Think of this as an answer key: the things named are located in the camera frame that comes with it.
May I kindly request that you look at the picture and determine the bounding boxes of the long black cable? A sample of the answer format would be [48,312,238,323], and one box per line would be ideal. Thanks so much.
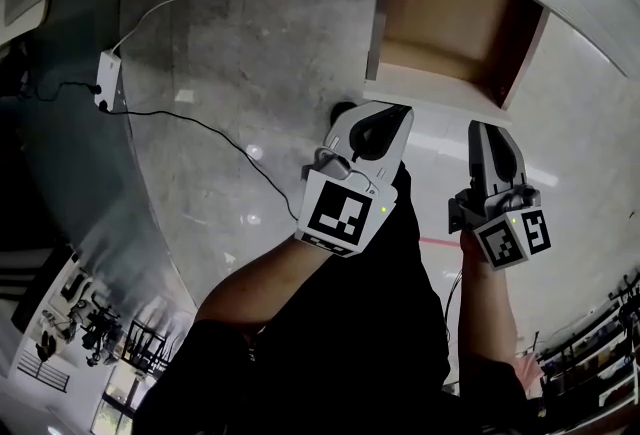
[102,106,302,225]

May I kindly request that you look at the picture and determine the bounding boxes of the thin grey cable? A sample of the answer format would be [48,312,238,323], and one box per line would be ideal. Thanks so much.
[441,266,467,355]

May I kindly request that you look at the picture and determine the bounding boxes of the person's left forearm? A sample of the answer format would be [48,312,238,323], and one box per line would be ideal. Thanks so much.
[197,235,347,330]

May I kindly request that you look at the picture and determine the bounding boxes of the white power strip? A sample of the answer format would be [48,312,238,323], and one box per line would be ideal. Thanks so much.
[93,50,124,114]

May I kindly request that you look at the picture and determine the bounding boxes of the black power cable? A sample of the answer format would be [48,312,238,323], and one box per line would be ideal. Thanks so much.
[0,80,102,103]

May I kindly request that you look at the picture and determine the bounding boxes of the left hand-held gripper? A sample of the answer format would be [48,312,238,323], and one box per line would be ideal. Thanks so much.
[294,100,416,258]

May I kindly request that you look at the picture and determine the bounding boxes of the wooden drawer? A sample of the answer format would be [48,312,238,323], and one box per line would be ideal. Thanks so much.
[363,0,552,127]

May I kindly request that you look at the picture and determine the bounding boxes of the black metal shelf rack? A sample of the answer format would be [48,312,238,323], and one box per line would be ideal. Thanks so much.
[534,272,640,420]

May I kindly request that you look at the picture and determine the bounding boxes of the person's black shoe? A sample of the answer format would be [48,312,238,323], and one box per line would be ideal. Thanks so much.
[330,100,360,123]

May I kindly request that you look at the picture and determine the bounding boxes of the white power strip cable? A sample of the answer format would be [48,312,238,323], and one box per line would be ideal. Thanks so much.
[111,0,185,56]

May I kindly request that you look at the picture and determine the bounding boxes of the person's black clothing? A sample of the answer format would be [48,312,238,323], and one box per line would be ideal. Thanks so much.
[132,161,549,435]

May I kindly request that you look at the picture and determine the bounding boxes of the person's right forearm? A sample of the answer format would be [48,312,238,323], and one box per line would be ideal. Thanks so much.
[458,227,520,368]

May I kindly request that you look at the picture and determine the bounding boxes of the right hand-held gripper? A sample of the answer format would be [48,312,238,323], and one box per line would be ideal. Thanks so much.
[447,119,553,272]

